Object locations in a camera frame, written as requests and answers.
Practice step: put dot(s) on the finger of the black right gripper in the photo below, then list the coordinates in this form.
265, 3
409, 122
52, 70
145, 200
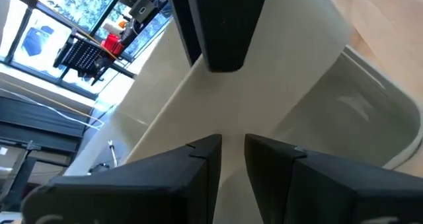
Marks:
224, 25

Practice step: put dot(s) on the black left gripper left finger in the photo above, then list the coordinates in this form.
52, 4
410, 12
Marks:
148, 191

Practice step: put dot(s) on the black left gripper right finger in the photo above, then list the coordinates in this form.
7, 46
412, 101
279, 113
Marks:
330, 191

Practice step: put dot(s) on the white plastic bin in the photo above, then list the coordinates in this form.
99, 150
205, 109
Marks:
347, 118
231, 105

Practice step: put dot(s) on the grey box with port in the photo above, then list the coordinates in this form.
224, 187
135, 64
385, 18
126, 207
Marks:
142, 9

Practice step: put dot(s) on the white paper roll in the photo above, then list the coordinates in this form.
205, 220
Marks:
113, 27

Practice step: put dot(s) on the red container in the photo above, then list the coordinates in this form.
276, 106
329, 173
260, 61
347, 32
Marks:
113, 44

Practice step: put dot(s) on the black perforated cart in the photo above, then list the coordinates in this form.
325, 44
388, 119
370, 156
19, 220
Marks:
82, 55

